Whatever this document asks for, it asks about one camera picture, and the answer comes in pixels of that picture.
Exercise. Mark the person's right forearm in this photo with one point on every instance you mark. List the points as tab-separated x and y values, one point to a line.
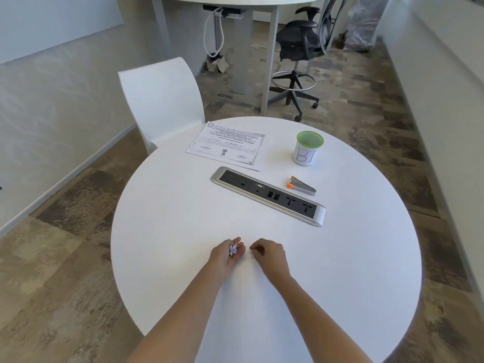
314	321

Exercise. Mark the plastic wrapped object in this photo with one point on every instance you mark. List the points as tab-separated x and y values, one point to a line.
365	22

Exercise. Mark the small paper scraps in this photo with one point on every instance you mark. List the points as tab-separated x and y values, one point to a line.
233	249

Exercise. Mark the person's left hand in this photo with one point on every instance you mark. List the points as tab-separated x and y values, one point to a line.
223	257

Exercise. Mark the white plastic chair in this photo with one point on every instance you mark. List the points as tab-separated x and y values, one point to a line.
162	103

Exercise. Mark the white high desk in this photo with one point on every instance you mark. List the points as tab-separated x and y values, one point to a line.
242	18

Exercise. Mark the person's right hand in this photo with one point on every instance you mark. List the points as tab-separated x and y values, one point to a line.
271	258

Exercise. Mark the printed certificate paper sheet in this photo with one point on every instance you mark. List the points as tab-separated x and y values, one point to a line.
226	146

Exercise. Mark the silver tabletop power socket panel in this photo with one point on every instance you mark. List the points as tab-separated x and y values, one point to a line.
267	195

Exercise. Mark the round white table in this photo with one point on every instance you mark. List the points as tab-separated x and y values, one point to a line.
264	238

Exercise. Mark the orange and grey staple remover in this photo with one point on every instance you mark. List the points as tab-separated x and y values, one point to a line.
301	184

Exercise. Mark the person's right fingers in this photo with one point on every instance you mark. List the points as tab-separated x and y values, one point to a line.
256	248

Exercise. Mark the person's left thumb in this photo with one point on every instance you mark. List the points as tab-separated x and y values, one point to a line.
231	241

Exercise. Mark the black mesh office stool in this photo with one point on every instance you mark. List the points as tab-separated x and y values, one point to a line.
302	49

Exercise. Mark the person's left forearm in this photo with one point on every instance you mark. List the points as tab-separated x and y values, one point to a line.
177	317

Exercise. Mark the small cardboard box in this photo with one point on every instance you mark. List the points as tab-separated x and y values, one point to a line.
216	64

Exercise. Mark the white cup with green rim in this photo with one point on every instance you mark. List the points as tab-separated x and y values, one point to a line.
307	148

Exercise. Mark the black under-desk power box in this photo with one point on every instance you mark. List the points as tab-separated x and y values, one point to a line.
224	11

